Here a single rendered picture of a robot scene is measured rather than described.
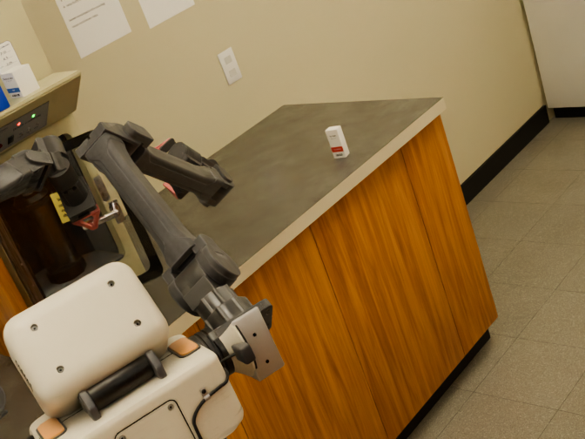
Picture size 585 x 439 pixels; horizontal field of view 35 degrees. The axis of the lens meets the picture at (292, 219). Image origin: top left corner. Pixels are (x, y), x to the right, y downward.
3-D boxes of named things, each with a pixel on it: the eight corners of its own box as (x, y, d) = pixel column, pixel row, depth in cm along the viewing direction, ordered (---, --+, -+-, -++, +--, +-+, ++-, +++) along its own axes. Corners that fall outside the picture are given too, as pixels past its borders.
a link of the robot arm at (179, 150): (210, 210, 213) (234, 183, 212) (176, 190, 205) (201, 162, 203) (191, 181, 221) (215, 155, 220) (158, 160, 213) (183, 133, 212)
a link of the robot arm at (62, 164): (45, 178, 192) (70, 166, 193) (37, 158, 196) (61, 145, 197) (58, 198, 197) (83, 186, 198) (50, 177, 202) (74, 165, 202)
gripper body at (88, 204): (71, 223, 201) (58, 203, 195) (58, 192, 207) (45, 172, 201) (98, 209, 202) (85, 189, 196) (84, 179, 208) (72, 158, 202)
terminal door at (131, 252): (49, 323, 221) (-28, 178, 205) (165, 273, 224) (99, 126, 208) (49, 324, 221) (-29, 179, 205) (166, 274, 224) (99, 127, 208)
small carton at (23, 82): (10, 98, 208) (-1, 74, 206) (27, 89, 212) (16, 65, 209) (23, 97, 205) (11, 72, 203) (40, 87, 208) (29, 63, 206)
